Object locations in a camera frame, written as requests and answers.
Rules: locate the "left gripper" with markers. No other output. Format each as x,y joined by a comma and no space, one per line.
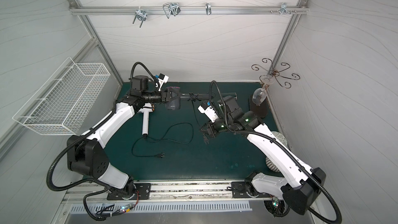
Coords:
169,95

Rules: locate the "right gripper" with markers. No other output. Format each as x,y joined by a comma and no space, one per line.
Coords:
210,129

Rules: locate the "grey hair dryer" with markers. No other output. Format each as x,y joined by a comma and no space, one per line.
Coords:
186,97

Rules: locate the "green hair dryer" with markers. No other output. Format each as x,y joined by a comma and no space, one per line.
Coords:
231,94

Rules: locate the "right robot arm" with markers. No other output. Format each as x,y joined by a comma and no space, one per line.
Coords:
300,185

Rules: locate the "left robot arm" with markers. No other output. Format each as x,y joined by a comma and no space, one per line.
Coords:
85,153

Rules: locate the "white hair dryer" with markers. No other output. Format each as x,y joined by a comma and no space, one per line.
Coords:
146,110

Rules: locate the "green table mat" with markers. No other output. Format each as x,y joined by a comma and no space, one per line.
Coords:
175,148

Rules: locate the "metal hook clamp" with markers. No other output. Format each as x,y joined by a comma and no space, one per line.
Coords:
208,9
140,16
171,9
283,10

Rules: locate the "black ornate jewelry stand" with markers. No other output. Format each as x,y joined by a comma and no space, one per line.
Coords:
259,102

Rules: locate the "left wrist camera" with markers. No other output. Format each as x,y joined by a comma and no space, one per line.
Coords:
161,79

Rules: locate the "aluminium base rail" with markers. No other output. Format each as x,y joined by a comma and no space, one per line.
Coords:
197,190

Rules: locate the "white wire basket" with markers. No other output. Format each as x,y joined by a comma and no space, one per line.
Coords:
62,103

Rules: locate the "aluminium top rail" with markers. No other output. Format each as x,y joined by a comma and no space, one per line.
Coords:
185,10

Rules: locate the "white slotted cable duct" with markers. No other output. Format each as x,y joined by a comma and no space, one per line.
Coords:
169,207

